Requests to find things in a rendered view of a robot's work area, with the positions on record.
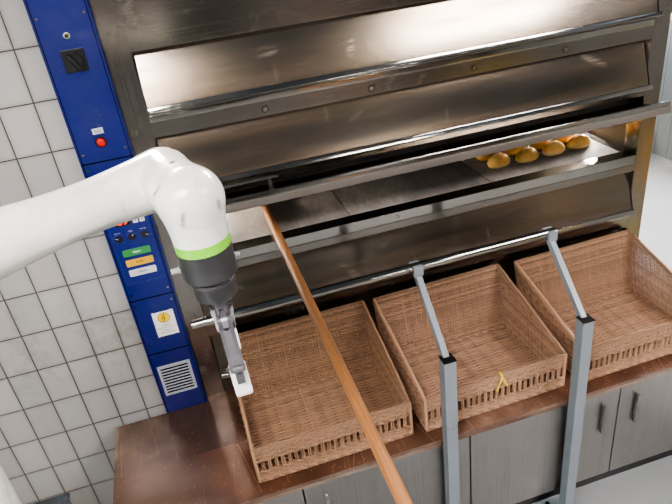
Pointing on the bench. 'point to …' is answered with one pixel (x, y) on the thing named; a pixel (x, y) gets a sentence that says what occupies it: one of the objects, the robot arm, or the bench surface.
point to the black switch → (74, 58)
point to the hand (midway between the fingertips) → (238, 366)
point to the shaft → (342, 371)
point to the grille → (177, 377)
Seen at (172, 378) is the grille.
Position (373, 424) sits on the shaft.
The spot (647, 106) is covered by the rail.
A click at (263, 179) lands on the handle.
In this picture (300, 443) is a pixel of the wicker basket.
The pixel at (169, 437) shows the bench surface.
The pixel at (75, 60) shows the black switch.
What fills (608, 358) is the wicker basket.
